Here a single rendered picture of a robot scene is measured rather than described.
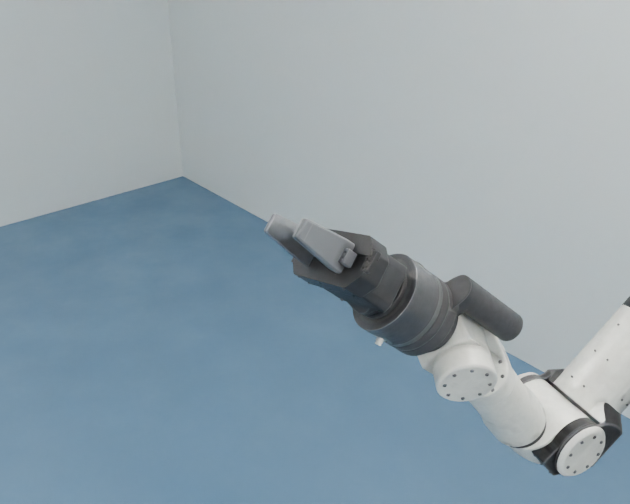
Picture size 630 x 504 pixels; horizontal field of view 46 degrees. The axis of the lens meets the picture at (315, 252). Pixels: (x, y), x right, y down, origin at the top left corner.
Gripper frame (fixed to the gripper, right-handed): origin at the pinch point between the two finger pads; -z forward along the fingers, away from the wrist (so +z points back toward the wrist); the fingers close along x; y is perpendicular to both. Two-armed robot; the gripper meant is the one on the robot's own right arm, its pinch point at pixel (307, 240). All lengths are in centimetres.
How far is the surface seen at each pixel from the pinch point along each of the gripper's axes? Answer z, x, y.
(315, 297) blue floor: 159, -229, -28
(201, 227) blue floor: 133, -324, -41
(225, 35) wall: 86, -314, -135
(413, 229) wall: 166, -195, -72
